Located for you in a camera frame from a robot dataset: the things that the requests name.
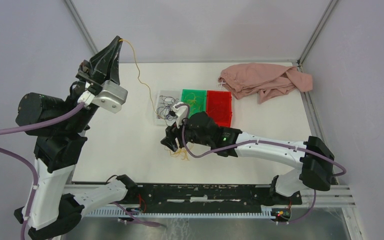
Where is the green plastic bin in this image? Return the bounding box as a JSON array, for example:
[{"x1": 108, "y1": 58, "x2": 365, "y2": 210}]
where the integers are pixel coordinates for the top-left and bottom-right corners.
[{"x1": 181, "y1": 89, "x2": 207, "y2": 117}]

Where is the pink cloth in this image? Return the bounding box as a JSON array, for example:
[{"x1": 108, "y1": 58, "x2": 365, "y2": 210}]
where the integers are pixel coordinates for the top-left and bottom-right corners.
[{"x1": 218, "y1": 63, "x2": 313, "y2": 104}]

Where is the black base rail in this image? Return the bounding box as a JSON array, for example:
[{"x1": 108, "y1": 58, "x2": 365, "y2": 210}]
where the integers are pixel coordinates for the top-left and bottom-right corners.
[{"x1": 117, "y1": 183, "x2": 303, "y2": 214}]

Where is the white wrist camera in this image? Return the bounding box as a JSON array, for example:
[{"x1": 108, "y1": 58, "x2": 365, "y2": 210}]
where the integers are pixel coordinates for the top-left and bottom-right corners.
[
  {"x1": 169, "y1": 101, "x2": 190, "y2": 129},
  {"x1": 77, "y1": 80, "x2": 128, "y2": 114}
]

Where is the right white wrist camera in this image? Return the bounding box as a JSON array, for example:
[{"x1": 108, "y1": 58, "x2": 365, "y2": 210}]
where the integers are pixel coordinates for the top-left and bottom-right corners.
[{"x1": 169, "y1": 101, "x2": 190, "y2": 129}]

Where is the aluminium frame rail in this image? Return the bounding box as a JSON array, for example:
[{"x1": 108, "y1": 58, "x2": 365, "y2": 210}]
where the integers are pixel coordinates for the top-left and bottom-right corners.
[{"x1": 63, "y1": 184, "x2": 356, "y2": 208}]

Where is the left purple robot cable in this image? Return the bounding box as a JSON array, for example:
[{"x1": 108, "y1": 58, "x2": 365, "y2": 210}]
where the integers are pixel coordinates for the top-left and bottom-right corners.
[{"x1": 0, "y1": 101, "x2": 163, "y2": 240}]

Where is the dark purple wire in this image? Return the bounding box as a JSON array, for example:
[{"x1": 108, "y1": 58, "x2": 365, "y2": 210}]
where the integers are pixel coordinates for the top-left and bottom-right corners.
[{"x1": 156, "y1": 95, "x2": 180, "y2": 120}]

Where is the white slotted cable duct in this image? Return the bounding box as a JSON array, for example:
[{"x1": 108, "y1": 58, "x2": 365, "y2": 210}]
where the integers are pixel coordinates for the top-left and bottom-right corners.
[{"x1": 86, "y1": 206, "x2": 275, "y2": 220}]

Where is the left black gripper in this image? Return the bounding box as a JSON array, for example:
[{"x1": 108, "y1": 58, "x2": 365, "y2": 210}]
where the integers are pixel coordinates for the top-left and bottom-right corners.
[{"x1": 66, "y1": 34, "x2": 127, "y2": 131}]

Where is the red plastic bin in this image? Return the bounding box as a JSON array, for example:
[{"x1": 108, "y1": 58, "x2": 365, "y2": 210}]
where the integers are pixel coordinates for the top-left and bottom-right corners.
[{"x1": 206, "y1": 90, "x2": 233, "y2": 128}]

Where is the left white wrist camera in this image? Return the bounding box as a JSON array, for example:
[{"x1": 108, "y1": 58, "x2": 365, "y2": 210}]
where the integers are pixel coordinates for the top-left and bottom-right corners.
[{"x1": 77, "y1": 80, "x2": 128, "y2": 114}]

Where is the clear plastic bin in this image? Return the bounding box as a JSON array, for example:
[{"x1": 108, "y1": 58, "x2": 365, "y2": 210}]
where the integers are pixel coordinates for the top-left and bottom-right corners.
[{"x1": 153, "y1": 89, "x2": 182, "y2": 126}]

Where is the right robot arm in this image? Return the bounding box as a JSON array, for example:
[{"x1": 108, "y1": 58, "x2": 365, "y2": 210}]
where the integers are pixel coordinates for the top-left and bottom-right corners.
[{"x1": 160, "y1": 112, "x2": 334, "y2": 204}]

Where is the right controller board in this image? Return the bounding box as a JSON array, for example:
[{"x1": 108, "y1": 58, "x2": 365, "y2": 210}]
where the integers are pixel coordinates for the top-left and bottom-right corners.
[{"x1": 270, "y1": 208, "x2": 292, "y2": 223}]

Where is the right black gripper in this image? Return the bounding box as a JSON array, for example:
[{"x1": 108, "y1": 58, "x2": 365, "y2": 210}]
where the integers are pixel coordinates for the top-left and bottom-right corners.
[{"x1": 160, "y1": 112, "x2": 212, "y2": 152}]

